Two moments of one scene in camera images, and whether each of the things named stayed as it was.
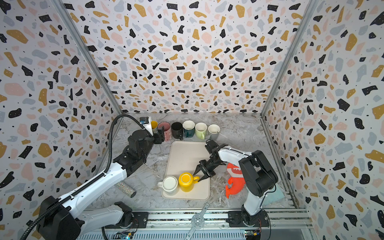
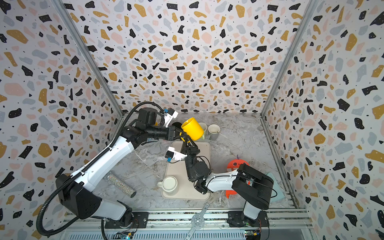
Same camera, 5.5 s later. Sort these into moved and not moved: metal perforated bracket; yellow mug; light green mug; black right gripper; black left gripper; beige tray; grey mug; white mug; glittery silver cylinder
Moved: black left gripper; black right gripper; yellow mug
Not moved: beige tray; glittery silver cylinder; metal perforated bracket; grey mug; white mug; light green mug
